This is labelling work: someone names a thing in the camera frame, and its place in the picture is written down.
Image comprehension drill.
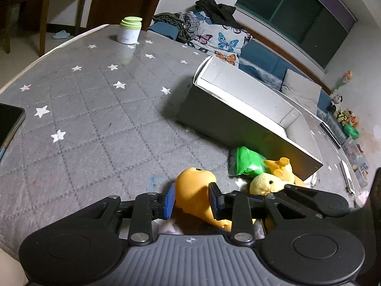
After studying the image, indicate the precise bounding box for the dark window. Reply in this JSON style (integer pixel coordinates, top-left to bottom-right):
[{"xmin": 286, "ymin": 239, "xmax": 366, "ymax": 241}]
[{"xmin": 236, "ymin": 0, "xmax": 356, "ymax": 68}]

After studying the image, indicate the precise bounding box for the orange rubber duck toy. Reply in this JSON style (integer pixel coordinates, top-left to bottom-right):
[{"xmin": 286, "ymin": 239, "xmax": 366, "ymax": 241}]
[{"xmin": 175, "ymin": 167, "xmax": 232, "ymax": 231}]

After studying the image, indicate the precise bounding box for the blue sofa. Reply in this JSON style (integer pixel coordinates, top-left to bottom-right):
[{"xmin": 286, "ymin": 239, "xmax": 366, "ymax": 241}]
[{"xmin": 147, "ymin": 20, "xmax": 337, "ymax": 117}]

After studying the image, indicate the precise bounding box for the black clothes pile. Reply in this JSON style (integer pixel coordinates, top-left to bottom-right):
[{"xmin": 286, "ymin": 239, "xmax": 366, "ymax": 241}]
[{"xmin": 195, "ymin": 0, "xmax": 241, "ymax": 29}]

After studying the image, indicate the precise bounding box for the yellow plastic duck toy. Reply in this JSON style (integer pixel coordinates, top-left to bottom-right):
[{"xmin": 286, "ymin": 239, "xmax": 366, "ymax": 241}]
[{"xmin": 264, "ymin": 157, "xmax": 295, "ymax": 184}]

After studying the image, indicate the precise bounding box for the wooden side table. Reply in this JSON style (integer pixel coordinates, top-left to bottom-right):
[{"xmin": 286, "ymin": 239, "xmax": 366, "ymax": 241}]
[{"xmin": 4, "ymin": 0, "xmax": 85, "ymax": 57}]

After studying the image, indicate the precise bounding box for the green plastic bag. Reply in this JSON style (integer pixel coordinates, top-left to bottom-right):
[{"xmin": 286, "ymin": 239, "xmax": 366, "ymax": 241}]
[{"xmin": 228, "ymin": 146, "xmax": 271, "ymax": 178}]

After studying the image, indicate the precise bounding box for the grey cushion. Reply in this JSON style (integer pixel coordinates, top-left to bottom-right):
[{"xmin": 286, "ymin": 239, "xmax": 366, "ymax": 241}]
[{"xmin": 281, "ymin": 69, "xmax": 321, "ymax": 114}]

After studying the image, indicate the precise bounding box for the white cardboard box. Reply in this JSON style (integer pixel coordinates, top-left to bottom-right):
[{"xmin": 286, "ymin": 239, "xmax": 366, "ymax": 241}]
[{"xmin": 178, "ymin": 56, "xmax": 323, "ymax": 180}]

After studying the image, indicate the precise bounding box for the butterfly print pillow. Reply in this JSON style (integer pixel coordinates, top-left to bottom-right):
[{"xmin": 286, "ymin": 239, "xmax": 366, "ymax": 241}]
[{"xmin": 183, "ymin": 12, "xmax": 252, "ymax": 67}]

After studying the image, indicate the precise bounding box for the yellow plush chick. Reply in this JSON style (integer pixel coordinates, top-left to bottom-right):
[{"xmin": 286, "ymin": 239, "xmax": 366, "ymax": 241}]
[{"xmin": 249, "ymin": 173, "xmax": 307, "ymax": 196}]

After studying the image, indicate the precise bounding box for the pile of stuffed toys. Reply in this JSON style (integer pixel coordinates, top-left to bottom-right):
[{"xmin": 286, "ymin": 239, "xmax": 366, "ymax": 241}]
[{"xmin": 327, "ymin": 70, "xmax": 359, "ymax": 139}]

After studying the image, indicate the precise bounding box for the black tablet device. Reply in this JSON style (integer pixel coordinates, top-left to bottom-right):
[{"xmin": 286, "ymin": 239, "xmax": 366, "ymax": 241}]
[{"xmin": 0, "ymin": 103, "xmax": 26, "ymax": 159}]

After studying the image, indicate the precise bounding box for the grey star pattern mat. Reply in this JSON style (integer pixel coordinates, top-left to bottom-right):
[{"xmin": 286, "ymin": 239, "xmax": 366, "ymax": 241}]
[{"xmin": 0, "ymin": 24, "xmax": 358, "ymax": 260}]

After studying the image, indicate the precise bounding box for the white jar green lid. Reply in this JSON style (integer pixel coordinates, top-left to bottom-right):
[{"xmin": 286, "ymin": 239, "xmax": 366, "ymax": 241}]
[{"xmin": 117, "ymin": 16, "xmax": 142, "ymax": 45}]

